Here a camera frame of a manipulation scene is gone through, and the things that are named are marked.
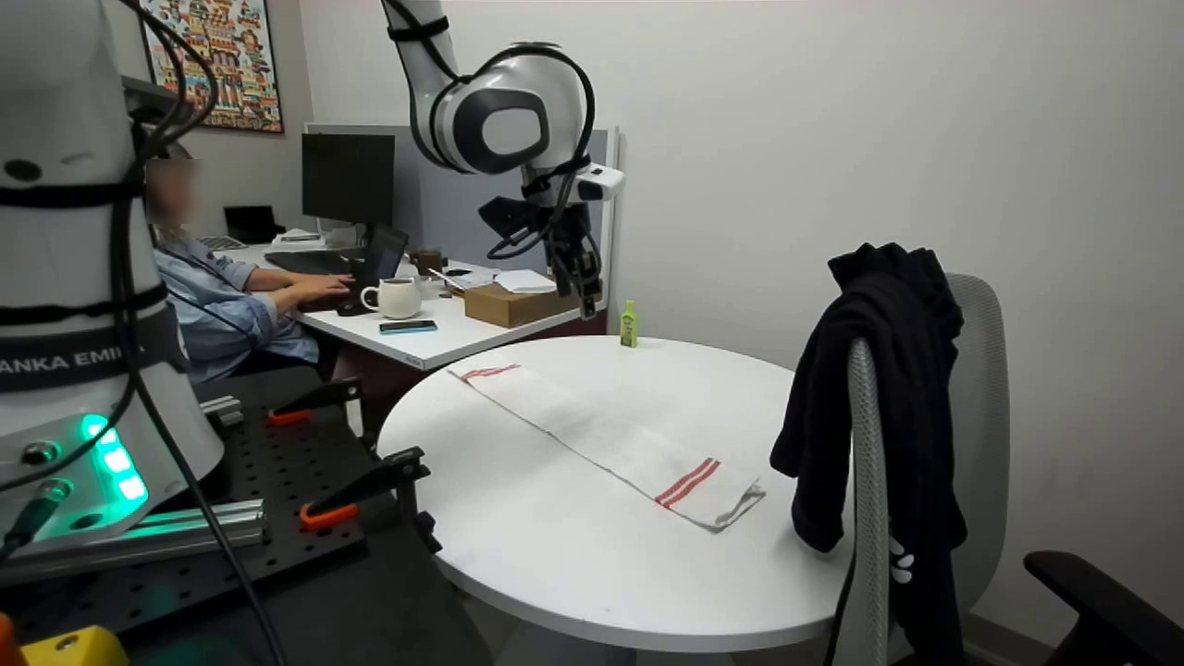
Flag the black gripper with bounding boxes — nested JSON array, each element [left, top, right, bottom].
[[476, 196, 604, 293]]

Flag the white towel with red stripes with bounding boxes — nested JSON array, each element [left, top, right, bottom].
[[453, 361, 765, 531]]

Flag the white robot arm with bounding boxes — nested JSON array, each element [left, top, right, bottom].
[[0, 0, 598, 552]]

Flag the cardboard box on desk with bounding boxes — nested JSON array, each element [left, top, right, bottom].
[[462, 271, 574, 327]]

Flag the green small bottle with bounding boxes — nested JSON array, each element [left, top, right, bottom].
[[616, 301, 641, 346]]

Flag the grey partition screen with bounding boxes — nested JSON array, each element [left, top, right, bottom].
[[305, 126, 621, 295]]

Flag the white side desk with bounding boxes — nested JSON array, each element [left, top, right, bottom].
[[302, 261, 579, 369]]

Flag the white coffee cup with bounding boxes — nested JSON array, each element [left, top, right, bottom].
[[358, 280, 421, 323]]

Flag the black laptop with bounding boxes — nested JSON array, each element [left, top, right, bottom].
[[340, 228, 408, 286]]

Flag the dark smartphone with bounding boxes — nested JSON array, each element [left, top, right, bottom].
[[377, 318, 435, 333]]

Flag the black computer monitor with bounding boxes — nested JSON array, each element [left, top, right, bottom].
[[298, 132, 397, 241]]

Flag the orange black clamp left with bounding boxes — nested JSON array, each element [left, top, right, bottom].
[[296, 447, 427, 531]]

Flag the orange black clamp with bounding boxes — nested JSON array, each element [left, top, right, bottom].
[[266, 380, 367, 435], [296, 447, 427, 531]]

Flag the orange black clamp right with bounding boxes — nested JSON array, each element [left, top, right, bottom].
[[266, 380, 367, 435]]

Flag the black jacket on chair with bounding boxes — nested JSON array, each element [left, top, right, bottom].
[[765, 241, 969, 666]]

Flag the seated person at desk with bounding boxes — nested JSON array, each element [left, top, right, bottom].
[[143, 145, 352, 383]]

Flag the black perforated mounting board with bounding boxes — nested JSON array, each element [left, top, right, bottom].
[[0, 412, 419, 637]]

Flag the grey office chair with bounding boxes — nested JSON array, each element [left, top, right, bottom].
[[827, 274, 1008, 666]]

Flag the yellow box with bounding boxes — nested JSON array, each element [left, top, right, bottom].
[[23, 625, 130, 666]]

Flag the black chair armrest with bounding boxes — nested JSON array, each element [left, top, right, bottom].
[[1024, 552, 1184, 666]]

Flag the colourful wall picture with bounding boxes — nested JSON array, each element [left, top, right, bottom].
[[135, 0, 284, 132]]

